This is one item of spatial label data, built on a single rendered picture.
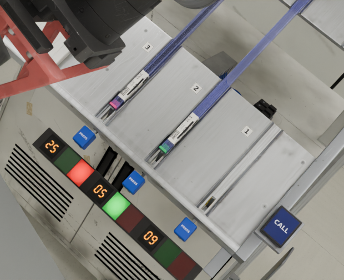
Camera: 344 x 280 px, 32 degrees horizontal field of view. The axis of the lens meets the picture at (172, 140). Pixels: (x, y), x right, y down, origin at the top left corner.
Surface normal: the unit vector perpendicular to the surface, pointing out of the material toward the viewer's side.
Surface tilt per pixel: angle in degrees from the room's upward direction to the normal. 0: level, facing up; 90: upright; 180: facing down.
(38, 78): 89
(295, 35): 90
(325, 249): 0
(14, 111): 90
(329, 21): 43
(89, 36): 28
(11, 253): 0
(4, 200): 0
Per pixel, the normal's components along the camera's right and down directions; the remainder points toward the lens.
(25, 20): 0.78, -0.58
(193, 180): -0.01, -0.26
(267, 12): -0.50, 0.35
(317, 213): 0.45, -0.68
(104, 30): 0.33, 0.72
